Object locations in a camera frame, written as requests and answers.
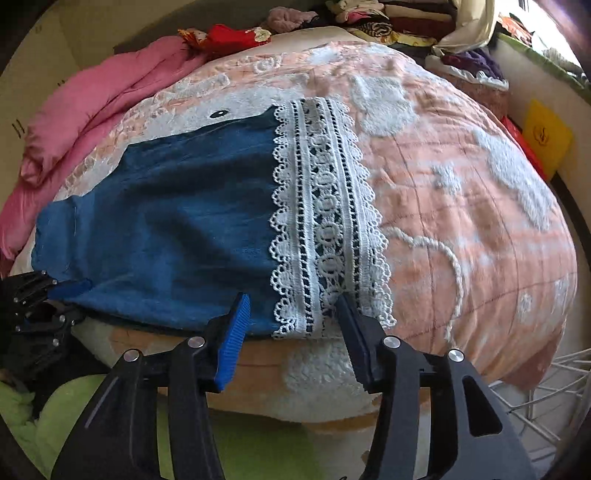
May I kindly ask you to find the peach white fleece blanket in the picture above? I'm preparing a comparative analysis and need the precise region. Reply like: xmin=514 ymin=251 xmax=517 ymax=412
xmin=9 ymin=39 xmax=580 ymax=435

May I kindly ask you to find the white wire rack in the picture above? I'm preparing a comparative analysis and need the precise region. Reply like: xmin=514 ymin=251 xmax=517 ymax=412
xmin=489 ymin=346 xmax=591 ymax=444

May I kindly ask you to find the stack of folded clothes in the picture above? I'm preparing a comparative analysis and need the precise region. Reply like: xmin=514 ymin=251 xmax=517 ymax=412
xmin=323 ymin=0 xmax=458 ymax=48

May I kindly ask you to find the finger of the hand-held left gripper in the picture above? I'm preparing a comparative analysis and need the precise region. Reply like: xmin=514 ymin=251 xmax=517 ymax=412
xmin=14 ymin=302 xmax=86 ymax=365
xmin=0 ymin=271 xmax=93 ymax=306

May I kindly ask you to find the purple cloth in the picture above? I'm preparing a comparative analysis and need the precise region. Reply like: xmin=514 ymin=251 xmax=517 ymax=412
xmin=441 ymin=48 xmax=506 ymax=83

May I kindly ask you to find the green patterned sill cloth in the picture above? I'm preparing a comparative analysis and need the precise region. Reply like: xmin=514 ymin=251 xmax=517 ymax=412
xmin=499 ymin=32 xmax=587 ymax=88

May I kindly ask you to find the yellow card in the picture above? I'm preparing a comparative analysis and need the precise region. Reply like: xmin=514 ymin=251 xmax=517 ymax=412
xmin=522 ymin=99 xmax=574 ymax=181

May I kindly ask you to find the mauve fuzzy cloth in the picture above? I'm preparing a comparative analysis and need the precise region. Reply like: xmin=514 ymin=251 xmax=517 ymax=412
xmin=261 ymin=8 xmax=320 ymax=34

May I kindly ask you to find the pink quilt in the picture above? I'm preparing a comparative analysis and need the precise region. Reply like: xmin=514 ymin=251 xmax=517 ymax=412
xmin=0 ymin=36 xmax=208 ymax=264

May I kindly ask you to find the red floral cloth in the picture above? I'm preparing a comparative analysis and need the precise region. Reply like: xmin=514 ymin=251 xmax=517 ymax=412
xmin=178 ymin=24 xmax=272 ymax=55

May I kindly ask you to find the cream curtain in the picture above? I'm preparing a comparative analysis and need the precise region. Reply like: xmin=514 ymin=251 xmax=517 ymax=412
xmin=431 ymin=0 xmax=513 ymax=58

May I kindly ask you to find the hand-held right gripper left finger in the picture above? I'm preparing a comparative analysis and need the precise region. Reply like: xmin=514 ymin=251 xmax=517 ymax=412
xmin=51 ymin=292 xmax=252 ymax=480

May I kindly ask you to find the blue denim pants lace trim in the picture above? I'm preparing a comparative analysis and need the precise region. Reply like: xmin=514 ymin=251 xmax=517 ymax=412
xmin=31 ymin=98 xmax=397 ymax=341

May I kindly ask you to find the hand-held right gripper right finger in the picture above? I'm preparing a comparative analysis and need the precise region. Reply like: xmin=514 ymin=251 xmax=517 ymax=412
xmin=335 ymin=293 xmax=539 ymax=480

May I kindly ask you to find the light green cloth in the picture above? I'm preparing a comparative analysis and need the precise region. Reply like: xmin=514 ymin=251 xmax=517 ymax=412
xmin=0 ymin=374 xmax=384 ymax=480

